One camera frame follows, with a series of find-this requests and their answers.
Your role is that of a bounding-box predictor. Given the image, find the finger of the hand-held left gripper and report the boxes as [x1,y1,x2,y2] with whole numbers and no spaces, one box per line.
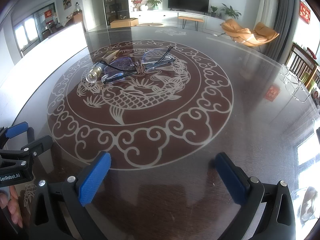
[0,121,35,150]
[0,135,53,159]

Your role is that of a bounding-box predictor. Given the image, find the black television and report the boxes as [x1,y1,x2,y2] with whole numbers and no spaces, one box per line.
[168,0,210,13]

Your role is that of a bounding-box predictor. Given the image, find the dark patterned glass desktop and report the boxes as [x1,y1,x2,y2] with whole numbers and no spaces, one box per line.
[0,26,320,240]

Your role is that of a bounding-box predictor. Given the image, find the leafy green potted plant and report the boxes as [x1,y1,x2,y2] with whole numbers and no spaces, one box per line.
[146,0,163,10]

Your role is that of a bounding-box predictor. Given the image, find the wooden dining chair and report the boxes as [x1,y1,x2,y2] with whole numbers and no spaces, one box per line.
[287,42,320,85]

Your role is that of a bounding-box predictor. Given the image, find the red wall hanging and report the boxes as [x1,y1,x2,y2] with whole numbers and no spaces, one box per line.
[299,0,311,24]

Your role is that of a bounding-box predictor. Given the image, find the tan pointed hair clip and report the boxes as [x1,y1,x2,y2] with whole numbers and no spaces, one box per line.
[99,51,119,64]

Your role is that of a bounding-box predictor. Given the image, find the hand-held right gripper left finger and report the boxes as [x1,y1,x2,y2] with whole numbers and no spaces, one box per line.
[30,151,112,240]

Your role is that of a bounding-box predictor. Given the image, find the small glass bottle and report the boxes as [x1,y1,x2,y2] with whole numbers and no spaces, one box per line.
[85,59,107,83]

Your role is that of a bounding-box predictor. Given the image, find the wooden bench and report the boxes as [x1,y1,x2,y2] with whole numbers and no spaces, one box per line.
[178,16,204,30]

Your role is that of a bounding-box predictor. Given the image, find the cardboard box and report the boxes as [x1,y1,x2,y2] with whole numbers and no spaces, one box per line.
[110,17,139,28]

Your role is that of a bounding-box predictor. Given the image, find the dark glass display cabinet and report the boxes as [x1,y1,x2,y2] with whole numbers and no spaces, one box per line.
[101,0,129,27]

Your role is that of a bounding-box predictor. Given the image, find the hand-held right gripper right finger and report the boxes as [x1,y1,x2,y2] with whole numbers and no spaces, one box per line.
[214,152,297,240]

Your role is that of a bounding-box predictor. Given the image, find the orange lounge chair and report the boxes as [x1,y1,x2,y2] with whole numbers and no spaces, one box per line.
[221,18,280,53]

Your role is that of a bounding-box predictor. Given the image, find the brown rubber band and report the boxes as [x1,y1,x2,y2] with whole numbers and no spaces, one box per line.
[131,59,147,75]

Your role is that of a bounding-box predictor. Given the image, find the person's left hand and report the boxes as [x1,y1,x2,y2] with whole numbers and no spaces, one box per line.
[0,185,23,228]

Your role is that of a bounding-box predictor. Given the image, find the covered standing air conditioner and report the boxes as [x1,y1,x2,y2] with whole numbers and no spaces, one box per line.
[254,0,280,35]

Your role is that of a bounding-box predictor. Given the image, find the grey curtain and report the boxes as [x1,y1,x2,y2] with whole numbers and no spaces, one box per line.
[262,0,303,63]

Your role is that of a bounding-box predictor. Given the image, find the clear acrylic chair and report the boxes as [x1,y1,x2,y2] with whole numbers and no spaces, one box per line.
[279,64,316,103]

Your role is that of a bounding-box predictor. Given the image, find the white television cabinet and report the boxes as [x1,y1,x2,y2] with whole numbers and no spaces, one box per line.
[130,9,225,32]

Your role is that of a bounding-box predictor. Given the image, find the large broadleaf potted plant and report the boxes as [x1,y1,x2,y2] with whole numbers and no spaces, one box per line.
[220,3,242,20]

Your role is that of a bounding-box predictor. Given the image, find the rimless eyeglasses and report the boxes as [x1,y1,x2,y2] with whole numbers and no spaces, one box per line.
[101,46,175,85]

